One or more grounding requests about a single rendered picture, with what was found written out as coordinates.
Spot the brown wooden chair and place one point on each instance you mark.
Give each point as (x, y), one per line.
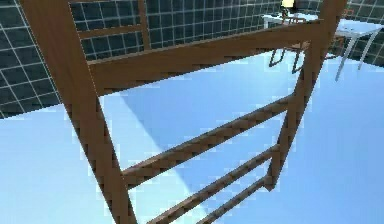
(83, 110)

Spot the brown chair with dark legs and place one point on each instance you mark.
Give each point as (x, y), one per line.
(296, 65)

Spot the yellow table lamp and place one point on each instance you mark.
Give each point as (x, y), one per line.
(287, 4)

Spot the white table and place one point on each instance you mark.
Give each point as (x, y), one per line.
(353, 28)

